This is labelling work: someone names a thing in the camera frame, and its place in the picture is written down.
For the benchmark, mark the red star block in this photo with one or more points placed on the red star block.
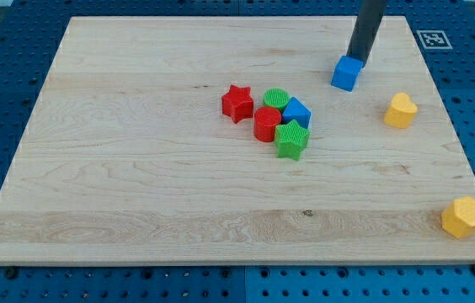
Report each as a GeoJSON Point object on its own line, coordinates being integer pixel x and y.
{"type": "Point", "coordinates": [237, 103]}

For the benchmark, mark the green star block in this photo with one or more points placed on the green star block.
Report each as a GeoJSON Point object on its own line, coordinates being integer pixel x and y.
{"type": "Point", "coordinates": [291, 140]}

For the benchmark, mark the yellow heart block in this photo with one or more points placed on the yellow heart block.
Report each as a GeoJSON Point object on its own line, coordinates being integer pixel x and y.
{"type": "Point", "coordinates": [401, 111]}

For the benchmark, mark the red cylinder block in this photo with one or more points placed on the red cylinder block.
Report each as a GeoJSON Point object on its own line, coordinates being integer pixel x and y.
{"type": "Point", "coordinates": [265, 121]}

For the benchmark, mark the green cylinder block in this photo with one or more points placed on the green cylinder block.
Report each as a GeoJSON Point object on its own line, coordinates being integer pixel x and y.
{"type": "Point", "coordinates": [277, 98]}

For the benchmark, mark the blue triangle block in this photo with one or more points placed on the blue triangle block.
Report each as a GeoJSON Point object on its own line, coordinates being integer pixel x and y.
{"type": "Point", "coordinates": [296, 110]}

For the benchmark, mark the light wooden board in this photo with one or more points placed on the light wooden board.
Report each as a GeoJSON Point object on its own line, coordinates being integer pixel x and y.
{"type": "Point", "coordinates": [128, 160]}

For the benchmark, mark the blue cube block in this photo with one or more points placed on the blue cube block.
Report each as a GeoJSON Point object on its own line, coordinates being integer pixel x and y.
{"type": "Point", "coordinates": [346, 73]}

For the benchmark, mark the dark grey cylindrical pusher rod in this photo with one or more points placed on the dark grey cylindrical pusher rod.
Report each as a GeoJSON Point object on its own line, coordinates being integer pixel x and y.
{"type": "Point", "coordinates": [366, 26]}

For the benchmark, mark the white fiducial marker tag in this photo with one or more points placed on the white fiducial marker tag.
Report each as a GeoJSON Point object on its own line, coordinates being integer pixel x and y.
{"type": "Point", "coordinates": [432, 39]}

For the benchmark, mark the yellow hexagon block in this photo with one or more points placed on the yellow hexagon block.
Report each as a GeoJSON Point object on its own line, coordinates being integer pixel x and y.
{"type": "Point", "coordinates": [458, 218]}

